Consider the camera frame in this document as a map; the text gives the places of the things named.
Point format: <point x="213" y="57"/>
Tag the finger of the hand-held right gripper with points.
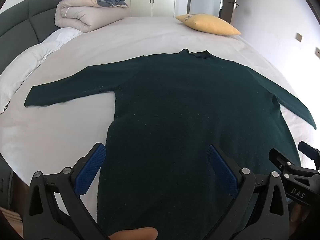
<point x="281" y="161"/>
<point x="310" y="151"/>

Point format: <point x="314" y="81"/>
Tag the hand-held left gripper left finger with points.
<point x="90" y="166"/>

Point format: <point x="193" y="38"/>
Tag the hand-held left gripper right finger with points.
<point x="222" y="170"/>

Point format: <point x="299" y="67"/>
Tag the dark green sweater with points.
<point x="175" y="110"/>

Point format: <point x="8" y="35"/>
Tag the person's left hand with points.
<point x="138" y="234"/>

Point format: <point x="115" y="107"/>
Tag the white bed pillow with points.
<point x="32" y="60"/>

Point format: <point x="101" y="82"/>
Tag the bed with white sheet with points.
<point x="105" y="42"/>

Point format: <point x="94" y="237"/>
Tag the yellow pillow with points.
<point x="207" y="25"/>

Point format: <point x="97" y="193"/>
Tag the folded beige duvet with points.
<point x="82" y="15"/>

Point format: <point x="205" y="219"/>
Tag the dark green padded headboard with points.
<point x="20" y="22"/>

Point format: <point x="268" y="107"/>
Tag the wall socket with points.
<point x="299" y="37"/>
<point x="317" y="52"/>

